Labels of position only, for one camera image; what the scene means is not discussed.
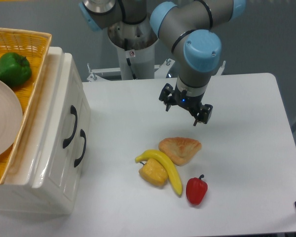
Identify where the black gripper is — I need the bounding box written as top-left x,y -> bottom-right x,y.
159,83 -> 213,126

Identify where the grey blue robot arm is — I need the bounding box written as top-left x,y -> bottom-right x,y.
79,0 -> 246,123

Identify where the white drawer cabinet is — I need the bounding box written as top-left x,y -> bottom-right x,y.
0,46 -> 91,219

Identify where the brown bread pastry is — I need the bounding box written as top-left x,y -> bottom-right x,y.
158,137 -> 202,166

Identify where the yellow banana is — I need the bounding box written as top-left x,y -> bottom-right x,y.
135,150 -> 183,197

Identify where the yellow bell pepper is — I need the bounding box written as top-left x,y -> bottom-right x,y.
139,158 -> 168,187

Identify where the red bell pepper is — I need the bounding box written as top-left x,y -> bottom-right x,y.
185,174 -> 208,205

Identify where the green bell pepper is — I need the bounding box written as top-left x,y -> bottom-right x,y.
0,52 -> 32,87

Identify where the yellow woven basket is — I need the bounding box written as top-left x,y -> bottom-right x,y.
0,28 -> 52,184

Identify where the beige round plate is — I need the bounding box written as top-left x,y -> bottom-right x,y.
0,81 -> 23,155

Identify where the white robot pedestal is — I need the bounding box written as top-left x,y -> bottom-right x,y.
108,17 -> 158,80

